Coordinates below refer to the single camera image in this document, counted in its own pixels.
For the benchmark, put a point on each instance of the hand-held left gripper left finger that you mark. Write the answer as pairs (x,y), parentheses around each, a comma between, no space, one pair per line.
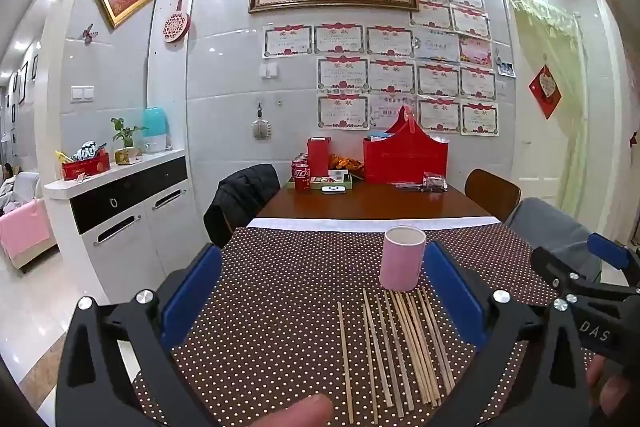
(192,294)

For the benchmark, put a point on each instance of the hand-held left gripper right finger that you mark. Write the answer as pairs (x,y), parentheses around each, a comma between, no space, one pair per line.
(452,294)

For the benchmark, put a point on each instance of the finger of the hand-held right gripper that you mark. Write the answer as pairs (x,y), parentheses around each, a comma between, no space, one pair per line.
(555,269)
(607,249)

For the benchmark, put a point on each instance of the pink cup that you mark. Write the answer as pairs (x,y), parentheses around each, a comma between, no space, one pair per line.
(400,262)

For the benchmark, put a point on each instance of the row of wooden chopsticks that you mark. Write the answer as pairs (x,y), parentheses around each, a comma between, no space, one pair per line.
(420,367)

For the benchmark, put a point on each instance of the person's right hand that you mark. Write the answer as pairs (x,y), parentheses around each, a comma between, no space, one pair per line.
(612,394)

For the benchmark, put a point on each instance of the person's left hand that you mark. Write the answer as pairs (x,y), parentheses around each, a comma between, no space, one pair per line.
(297,413)

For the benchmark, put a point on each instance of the grey padded chair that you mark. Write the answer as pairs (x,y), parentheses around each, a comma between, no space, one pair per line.
(550,232)

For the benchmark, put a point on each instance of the brown polka dot tablecloth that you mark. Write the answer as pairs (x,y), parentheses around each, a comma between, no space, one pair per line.
(280,287)

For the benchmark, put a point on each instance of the brown wooden chair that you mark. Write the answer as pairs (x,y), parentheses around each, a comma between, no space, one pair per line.
(492,194)

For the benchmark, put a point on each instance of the white black sideboard cabinet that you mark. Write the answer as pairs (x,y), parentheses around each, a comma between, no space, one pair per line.
(125,217)

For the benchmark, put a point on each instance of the black jacket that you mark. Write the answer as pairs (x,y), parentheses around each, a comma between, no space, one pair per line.
(240,197)

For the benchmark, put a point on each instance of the dark plastic packet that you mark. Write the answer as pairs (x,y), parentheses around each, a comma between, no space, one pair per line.
(435,182)

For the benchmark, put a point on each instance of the red gift bag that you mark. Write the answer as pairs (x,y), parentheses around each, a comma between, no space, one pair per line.
(405,157)

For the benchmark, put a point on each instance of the pale green curtain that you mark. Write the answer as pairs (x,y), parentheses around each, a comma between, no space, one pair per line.
(555,107)

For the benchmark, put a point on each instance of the white flat device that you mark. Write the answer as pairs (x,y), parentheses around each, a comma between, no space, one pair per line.
(333,190)

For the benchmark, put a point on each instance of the red cola can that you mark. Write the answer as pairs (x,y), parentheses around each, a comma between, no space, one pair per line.
(301,177)

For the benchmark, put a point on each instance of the green tray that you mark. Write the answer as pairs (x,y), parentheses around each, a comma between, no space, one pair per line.
(332,182)

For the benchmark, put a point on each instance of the potted green plant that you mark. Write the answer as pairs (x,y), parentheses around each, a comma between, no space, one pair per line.
(125,142)

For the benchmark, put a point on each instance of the red tin box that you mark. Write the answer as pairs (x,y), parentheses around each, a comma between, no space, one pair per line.
(85,167)

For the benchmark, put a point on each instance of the orange snack packets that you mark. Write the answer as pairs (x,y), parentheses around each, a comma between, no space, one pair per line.
(346,163)

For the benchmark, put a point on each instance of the blue white humidifier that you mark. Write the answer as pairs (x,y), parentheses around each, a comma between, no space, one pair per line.
(155,129)

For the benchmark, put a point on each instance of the red heart hanging ornament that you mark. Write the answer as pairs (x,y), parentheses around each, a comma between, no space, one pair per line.
(545,89)

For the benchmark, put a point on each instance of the zebra patterned cloth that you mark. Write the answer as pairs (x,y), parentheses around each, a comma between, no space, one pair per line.
(87,151)

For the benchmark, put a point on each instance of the sofa with pink blanket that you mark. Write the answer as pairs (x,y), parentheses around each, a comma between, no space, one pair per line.
(25,227)

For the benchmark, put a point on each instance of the silver hanging ornament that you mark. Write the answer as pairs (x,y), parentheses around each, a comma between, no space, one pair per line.
(260,127)

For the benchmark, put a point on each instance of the red round hanging ornament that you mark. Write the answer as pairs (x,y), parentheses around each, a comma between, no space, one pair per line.
(176,27)

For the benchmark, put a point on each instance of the small wall photos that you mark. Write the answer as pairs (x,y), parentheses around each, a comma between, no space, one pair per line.
(506,69)

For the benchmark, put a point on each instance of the white double light switch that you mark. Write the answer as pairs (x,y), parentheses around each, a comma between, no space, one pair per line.
(82,93)

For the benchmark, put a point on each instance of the wall of certificates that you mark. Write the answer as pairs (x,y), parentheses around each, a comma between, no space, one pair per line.
(390,72)

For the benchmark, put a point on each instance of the butterfly wall decoration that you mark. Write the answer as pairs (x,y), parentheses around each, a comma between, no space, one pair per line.
(89,33)

